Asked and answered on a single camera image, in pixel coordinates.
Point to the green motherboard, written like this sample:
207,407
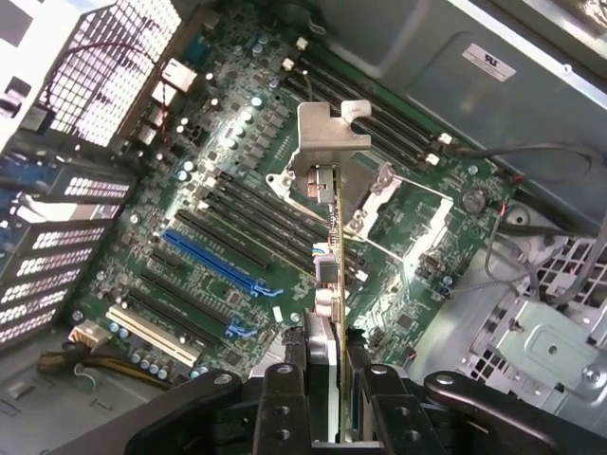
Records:
208,284

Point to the white expansion slot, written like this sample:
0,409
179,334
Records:
152,336

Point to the thin metal locking lever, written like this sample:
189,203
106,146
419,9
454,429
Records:
427,184

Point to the open black PC case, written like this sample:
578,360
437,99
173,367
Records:
427,57

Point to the silver coin battery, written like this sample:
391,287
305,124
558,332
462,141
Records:
474,200

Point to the CPU socket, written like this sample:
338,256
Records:
360,189

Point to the metal disk bay cage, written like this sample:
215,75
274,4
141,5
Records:
550,341

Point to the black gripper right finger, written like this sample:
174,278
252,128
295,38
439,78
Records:
393,417

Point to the short black expansion slot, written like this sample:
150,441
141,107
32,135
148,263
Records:
165,258

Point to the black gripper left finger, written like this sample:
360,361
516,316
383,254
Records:
282,412

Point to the blue expansion slot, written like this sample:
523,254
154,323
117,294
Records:
213,263

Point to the long black expansion slot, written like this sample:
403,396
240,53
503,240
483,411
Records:
171,316
189,301
223,239

